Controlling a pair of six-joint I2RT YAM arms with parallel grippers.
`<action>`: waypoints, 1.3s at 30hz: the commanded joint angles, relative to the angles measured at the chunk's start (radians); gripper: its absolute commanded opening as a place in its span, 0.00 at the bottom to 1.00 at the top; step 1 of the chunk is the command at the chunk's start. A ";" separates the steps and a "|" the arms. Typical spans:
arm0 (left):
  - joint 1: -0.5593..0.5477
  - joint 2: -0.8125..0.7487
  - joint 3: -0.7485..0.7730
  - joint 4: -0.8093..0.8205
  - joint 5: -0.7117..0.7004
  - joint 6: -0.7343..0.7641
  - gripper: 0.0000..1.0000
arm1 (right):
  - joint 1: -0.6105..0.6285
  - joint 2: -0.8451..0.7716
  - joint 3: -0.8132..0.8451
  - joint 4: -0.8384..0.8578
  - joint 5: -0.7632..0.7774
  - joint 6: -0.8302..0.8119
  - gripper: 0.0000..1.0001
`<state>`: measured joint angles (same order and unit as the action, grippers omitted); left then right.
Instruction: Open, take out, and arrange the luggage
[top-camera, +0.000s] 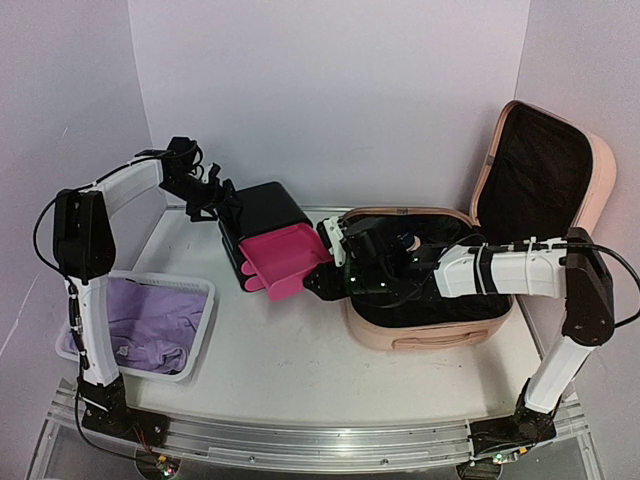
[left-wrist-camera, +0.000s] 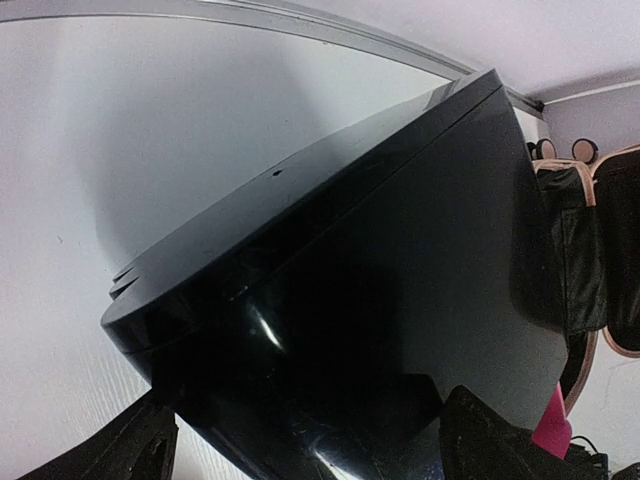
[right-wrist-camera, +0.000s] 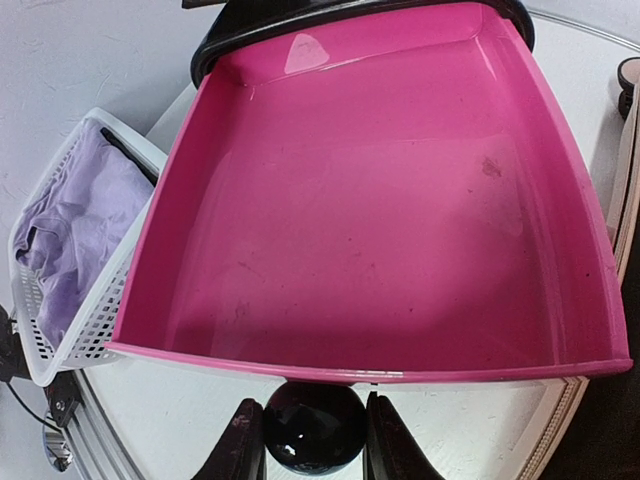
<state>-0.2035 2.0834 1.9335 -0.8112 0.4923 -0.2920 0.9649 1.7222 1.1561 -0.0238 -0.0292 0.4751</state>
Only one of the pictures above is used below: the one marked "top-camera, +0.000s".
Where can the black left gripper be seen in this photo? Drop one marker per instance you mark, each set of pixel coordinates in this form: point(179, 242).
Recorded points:
point(215, 200)

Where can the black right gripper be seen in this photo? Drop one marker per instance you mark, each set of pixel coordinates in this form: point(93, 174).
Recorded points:
point(323, 275)

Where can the black pink drawer organizer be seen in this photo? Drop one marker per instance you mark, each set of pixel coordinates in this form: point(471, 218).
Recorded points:
point(274, 246)

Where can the white perforated plastic basket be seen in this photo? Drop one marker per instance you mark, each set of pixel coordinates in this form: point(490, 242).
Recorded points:
point(95, 335)

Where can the purple garment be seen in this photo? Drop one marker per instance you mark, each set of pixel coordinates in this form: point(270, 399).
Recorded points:
point(152, 327)

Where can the pink hard-shell suitcase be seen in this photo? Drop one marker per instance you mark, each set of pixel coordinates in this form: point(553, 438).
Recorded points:
point(541, 176)

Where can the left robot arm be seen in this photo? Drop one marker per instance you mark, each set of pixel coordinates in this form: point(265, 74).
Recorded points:
point(83, 244)

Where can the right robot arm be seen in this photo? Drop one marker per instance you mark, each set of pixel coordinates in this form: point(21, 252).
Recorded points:
point(570, 270)

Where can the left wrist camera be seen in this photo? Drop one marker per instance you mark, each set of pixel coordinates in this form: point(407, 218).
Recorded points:
point(211, 173)

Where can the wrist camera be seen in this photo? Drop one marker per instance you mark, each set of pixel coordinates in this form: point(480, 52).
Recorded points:
point(332, 236)
point(211, 173)

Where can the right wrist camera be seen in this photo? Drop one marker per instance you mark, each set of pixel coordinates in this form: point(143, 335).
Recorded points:
point(332, 236)

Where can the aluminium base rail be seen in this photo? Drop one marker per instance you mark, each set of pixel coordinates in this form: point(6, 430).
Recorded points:
point(179, 446)

